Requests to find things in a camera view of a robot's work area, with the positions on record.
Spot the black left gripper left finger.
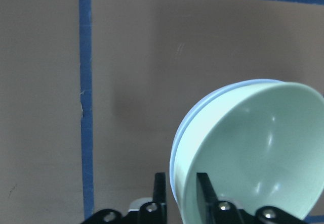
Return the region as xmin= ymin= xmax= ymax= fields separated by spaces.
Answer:
xmin=138 ymin=172 xmax=168 ymax=224

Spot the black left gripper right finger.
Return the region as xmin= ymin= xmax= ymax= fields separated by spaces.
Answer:
xmin=196 ymin=173 xmax=245 ymax=224

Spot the green ceramic bowl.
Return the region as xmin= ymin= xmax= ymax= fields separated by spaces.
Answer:
xmin=174 ymin=82 xmax=323 ymax=223

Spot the blue ceramic bowl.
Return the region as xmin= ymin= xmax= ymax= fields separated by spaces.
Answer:
xmin=169 ymin=78 xmax=282 ymax=204

